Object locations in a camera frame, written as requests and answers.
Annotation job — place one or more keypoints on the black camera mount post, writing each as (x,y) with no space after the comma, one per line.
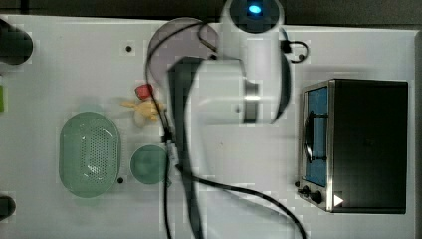
(16,46)
(7,207)

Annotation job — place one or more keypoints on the black toaster oven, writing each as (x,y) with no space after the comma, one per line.
(354,146)

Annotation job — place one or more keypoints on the purple round plate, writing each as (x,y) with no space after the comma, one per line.
(176,39)

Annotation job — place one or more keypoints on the green oval strainer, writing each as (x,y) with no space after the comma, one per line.
(89,159)

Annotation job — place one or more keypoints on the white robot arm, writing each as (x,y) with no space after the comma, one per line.
(248,82)

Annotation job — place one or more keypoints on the red toy strawberry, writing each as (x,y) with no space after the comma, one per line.
(144,92)

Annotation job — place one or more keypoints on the green round bowl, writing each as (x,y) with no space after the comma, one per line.
(148,164)

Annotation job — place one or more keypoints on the green squeeze bottle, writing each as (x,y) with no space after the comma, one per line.
(2,103)

